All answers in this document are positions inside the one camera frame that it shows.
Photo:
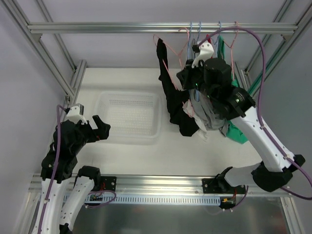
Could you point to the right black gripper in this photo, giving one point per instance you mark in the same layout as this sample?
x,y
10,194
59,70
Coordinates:
x,y
185,75

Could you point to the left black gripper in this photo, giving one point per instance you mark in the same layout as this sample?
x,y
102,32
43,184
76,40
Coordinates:
x,y
89,132

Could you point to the black tank top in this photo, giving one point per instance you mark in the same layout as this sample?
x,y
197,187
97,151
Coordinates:
x,y
174,98

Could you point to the white tank top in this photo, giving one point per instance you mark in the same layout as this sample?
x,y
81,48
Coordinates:
x,y
202,132

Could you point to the light blue hanger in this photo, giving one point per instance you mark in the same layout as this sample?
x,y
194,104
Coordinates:
x,y
191,55
198,33
218,34

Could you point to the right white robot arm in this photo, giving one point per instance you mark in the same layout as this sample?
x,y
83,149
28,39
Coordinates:
x,y
277,163

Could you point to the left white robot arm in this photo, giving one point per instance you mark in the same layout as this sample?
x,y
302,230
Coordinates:
x,y
56,216

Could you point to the red tank top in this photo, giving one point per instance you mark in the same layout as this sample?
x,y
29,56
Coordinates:
x,y
215,51

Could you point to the grey tank top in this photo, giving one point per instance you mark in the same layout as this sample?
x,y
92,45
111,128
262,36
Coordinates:
x,y
208,116

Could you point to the green tank top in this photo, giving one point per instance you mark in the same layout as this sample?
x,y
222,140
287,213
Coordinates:
x,y
233,132

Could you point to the white plastic basket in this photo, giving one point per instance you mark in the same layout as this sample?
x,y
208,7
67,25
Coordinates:
x,y
135,116

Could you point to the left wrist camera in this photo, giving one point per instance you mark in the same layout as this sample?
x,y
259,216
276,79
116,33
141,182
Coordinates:
x,y
75,113

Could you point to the aluminium frame right post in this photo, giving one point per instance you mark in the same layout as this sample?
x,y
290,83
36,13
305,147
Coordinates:
x,y
296,12

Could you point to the aluminium frame post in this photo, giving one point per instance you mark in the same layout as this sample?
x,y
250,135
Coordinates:
x,y
296,12
72,87

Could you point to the aluminium front rail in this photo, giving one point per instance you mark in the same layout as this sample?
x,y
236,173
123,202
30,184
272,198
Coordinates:
x,y
170,185

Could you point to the white slotted cable duct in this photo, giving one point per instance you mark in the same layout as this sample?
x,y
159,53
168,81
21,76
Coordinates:
x,y
154,199

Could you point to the aluminium hanging rail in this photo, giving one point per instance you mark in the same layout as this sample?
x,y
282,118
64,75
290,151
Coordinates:
x,y
152,27

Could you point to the aluminium frame left post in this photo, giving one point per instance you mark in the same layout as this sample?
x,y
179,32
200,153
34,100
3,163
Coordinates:
x,y
72,87

